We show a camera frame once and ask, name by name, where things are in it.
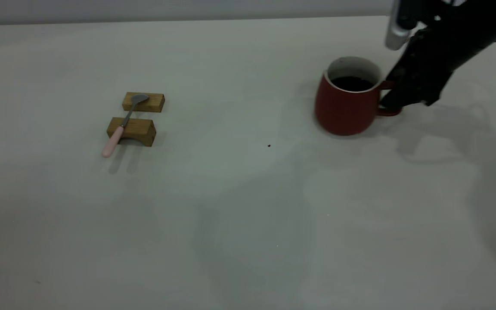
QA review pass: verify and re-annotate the red ceramic mug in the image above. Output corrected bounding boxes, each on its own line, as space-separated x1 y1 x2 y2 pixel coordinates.
315 56 403 136

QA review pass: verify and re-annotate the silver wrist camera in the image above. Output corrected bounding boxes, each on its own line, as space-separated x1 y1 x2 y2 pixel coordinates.
385 0 417 51

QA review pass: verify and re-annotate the arched wooden block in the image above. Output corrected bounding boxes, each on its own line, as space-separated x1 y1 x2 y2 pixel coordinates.
107 117 157 147

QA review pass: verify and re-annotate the flat wooden block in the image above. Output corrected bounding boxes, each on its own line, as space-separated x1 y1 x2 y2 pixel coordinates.
122 92 166 113

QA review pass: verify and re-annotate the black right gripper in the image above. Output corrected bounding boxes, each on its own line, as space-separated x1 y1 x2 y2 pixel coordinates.
379 26 462 109

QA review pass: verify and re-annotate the pink-handled metal spoon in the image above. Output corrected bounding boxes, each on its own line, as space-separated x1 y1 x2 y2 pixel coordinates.
102 94 150 158

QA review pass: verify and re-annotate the dark coffee liquid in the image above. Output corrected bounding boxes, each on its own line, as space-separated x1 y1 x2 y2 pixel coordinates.
331 76 375 92

